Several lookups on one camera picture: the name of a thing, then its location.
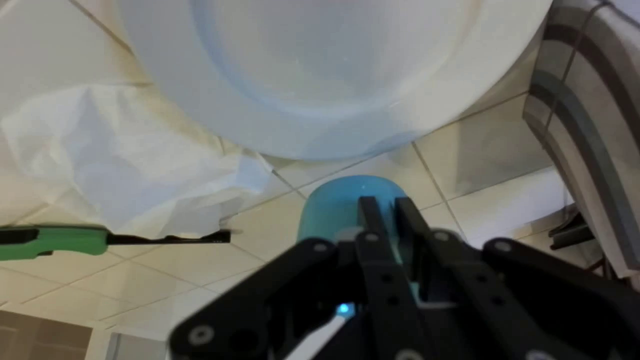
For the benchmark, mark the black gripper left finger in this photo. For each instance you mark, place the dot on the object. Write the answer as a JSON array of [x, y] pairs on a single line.
[[380, 292]]

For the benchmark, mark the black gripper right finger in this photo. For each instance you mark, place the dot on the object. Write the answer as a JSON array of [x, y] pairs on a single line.
[[507, 306]]

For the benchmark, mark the blue cup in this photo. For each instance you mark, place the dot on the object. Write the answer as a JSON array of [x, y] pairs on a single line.
[[332, 210]]

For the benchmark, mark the white plate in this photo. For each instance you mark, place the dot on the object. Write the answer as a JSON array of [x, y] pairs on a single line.
[[332, 67]]

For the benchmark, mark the grey striped tissue box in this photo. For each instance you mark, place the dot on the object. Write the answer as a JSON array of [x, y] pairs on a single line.
[[593, 121]]

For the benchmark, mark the white paper napkin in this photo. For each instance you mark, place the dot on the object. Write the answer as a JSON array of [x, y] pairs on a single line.
[[121, 160]]

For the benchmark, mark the green utility lighter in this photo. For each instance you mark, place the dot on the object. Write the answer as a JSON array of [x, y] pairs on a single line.
[[53, 240]]

